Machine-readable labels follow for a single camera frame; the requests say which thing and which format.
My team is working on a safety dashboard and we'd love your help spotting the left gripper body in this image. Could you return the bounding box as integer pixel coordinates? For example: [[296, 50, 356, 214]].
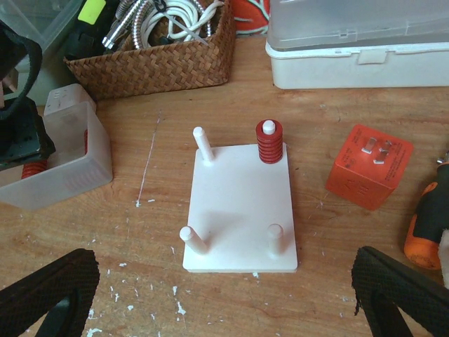
[[1, 27, 55, 171]]

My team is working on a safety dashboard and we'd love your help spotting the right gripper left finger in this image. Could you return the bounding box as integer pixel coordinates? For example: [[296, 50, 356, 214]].
[[1, 249, 100, 336]]

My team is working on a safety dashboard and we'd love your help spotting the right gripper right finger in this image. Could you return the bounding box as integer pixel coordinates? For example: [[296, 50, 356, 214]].
[[351, 246, 448, 336]]

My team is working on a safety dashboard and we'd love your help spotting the red large spring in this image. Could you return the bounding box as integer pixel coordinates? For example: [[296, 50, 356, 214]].
[[21, 159, 48, 179], [255, 119, 283, 164]]

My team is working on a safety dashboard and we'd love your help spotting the beige work glove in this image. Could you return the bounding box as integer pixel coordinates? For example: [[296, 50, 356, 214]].
[[438, 230, 449, 288]]

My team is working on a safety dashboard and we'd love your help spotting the translucent plastic spring bin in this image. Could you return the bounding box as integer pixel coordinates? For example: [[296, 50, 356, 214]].
[[1, 102, 113, 210]]

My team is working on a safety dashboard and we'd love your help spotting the orange plug adapter cube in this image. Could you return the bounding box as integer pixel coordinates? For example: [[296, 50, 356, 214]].
[[326, 124, 413, 211]]

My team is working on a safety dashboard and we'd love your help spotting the woven wicker basket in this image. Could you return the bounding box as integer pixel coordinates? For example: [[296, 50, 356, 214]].
[[64, 1, 236, 100]]

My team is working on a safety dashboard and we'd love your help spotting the white peg board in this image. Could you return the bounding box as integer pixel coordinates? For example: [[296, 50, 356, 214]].
[[180, 126, 298, 273]]

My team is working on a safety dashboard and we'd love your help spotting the white lidded storage box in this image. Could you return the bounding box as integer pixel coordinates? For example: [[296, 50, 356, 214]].
[[266, 1, 448, 89]]

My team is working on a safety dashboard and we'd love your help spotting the white wall adapter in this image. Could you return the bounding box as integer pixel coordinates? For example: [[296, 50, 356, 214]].
[[43, 84, 96, 116]]

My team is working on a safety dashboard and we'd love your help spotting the orange handled screwdriver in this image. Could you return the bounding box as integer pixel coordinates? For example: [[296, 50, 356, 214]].
[[403, 154, 448, 270]]

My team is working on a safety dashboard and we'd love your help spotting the green cordless drill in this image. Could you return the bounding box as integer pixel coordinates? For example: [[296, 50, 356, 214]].
[[65, 0, 107, 60]]

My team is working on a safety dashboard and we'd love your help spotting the white coiled cable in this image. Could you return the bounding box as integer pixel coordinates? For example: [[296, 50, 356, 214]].
[[101, 0, 225, 50]]

